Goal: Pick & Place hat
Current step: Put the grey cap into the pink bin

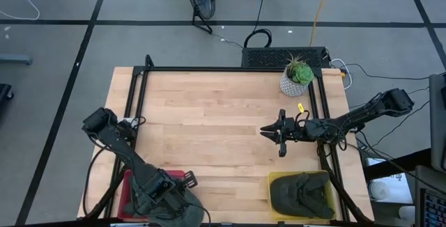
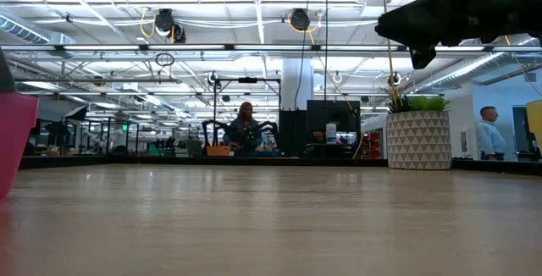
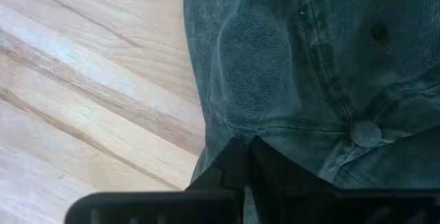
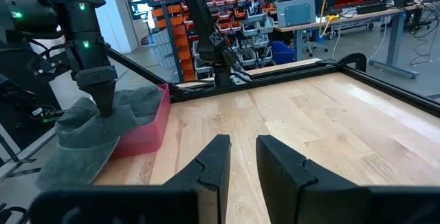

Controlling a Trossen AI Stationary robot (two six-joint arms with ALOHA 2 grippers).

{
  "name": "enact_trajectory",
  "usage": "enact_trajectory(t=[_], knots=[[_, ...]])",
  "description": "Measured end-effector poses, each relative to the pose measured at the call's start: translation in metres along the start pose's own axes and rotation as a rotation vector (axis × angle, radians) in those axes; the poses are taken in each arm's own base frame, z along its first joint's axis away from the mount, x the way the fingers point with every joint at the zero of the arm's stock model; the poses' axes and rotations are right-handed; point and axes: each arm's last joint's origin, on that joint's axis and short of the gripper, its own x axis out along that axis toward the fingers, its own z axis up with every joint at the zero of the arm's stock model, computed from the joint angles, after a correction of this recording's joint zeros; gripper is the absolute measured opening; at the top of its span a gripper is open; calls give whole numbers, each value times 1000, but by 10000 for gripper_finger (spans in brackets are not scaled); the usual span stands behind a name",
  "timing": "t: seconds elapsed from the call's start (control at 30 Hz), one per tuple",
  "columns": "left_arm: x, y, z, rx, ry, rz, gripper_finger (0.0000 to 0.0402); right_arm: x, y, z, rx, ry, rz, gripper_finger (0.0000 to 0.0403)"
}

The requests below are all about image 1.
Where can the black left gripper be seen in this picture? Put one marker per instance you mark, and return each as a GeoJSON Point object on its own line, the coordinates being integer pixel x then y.
{"type": "Point", "coordinates": [170, 188]}

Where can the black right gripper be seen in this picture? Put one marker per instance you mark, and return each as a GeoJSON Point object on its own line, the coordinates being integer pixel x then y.
{"type": "Point", "coordinates": [292, 131]}

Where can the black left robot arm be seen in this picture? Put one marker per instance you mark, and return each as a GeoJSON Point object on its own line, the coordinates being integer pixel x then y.
{"type": "Point", "coordinates": [132, 157]}

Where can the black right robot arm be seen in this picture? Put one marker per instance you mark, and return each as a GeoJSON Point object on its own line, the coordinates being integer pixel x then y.
{"type": "Point", "coordinates": [366, 113]}

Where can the potted green plant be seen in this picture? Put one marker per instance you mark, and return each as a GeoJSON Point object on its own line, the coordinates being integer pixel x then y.
{"type": "Point", "coordinates": [289, 88]}

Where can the red plastic tray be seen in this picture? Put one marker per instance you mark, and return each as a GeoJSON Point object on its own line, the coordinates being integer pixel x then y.
{"type": "Point", "coordinates": [122, 202]}

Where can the green succulent plant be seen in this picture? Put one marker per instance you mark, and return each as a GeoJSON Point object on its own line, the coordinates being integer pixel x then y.
{"type": "Point", "coordinates": [302, 74]}

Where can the spiky air plant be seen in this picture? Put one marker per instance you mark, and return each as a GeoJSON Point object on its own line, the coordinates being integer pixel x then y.
{"type": "Point", "coordinates": [294, 63]}

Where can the yellow plastic tray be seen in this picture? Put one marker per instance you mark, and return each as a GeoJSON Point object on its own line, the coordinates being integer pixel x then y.
{"type": "Point", "coordinates": [332, 185]}

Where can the black desk beam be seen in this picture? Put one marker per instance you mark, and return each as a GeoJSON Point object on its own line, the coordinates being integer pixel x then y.
{"type": "Point", "coordinates": [397, 164]}

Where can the white plastic bag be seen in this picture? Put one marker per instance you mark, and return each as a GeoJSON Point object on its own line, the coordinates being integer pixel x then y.
{"type": "Point", "coordinates": [390, 187]}

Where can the grey monitor back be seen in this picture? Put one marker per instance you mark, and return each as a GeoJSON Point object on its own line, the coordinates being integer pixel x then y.
{"type": "Point", "coordinates": [439, 122]}

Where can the black chair base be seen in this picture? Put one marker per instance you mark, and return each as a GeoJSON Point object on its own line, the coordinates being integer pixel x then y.
{"type": "Point", "coordinates": [5, 93]}

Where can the grey-blue table foot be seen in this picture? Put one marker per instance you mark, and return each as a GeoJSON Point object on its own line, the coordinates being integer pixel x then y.
{"type": "Point", "coordinates": [15, 60]}

